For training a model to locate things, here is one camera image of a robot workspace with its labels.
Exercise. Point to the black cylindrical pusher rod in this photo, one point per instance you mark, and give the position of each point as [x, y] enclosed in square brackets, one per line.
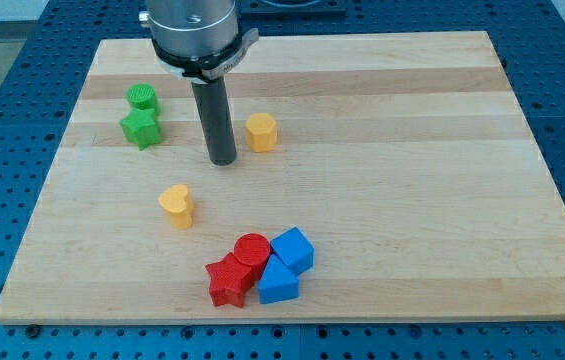
[213, 109]

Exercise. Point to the yellow hexagon block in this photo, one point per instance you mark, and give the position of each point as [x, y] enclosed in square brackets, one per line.
[261, 132]

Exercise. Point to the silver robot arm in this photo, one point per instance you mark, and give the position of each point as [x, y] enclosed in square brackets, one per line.
[201, 41]

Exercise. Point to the green cylinder block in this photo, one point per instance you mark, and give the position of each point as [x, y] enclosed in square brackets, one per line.
[143, 96]

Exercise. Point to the green star block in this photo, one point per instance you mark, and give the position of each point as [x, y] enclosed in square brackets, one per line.
[141, 127]

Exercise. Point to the black mounting plate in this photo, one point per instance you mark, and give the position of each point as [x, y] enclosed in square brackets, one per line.
[293, 7]

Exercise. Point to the yellow heart block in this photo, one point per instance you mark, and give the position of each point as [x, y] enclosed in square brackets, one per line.
[178, 206]

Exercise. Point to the red cylinder block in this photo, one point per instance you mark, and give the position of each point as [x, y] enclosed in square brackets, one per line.
[253, 250]

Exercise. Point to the blue cube block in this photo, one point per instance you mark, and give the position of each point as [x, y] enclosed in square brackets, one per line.
[294, 250]

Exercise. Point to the wooden board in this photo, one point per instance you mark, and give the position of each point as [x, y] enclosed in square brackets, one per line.
[405, 159]

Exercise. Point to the red star block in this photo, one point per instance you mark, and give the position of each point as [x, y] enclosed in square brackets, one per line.
[230, 280]

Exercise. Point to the blue triangle block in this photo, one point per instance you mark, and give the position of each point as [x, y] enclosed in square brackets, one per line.
[277, 283]

